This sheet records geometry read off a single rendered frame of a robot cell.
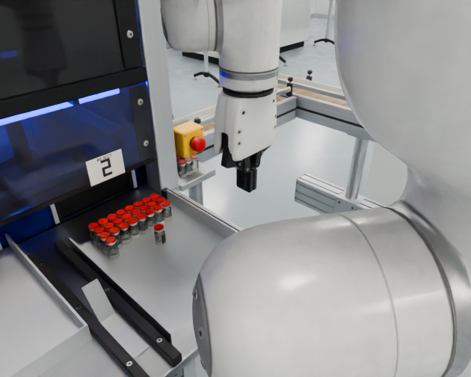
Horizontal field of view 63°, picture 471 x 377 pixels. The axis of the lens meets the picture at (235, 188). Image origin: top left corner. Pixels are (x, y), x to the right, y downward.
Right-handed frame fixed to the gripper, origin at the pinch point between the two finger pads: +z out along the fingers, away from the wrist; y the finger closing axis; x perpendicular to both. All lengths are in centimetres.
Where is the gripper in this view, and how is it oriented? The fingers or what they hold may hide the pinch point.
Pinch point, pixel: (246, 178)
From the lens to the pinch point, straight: 64.0
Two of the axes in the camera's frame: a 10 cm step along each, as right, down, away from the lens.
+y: -6.9, 3.9, -6.1
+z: 0.0, 8.4, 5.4
